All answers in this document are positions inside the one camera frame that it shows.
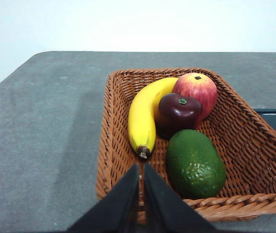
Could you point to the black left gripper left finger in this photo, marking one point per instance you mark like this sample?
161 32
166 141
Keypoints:
120 208

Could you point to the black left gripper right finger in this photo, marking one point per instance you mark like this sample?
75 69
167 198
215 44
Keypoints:
164 208

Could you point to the green avocado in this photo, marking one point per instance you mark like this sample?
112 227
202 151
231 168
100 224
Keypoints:
196 165

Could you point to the yellow banana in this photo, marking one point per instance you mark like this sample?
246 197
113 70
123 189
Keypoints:
141 121

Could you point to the dark red apple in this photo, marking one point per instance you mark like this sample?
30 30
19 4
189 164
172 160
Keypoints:
176 114

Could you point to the brown wicker basket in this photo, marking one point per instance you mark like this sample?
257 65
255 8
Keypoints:
244 150

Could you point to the red and yellow apple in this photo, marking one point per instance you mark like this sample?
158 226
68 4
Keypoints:
198 89

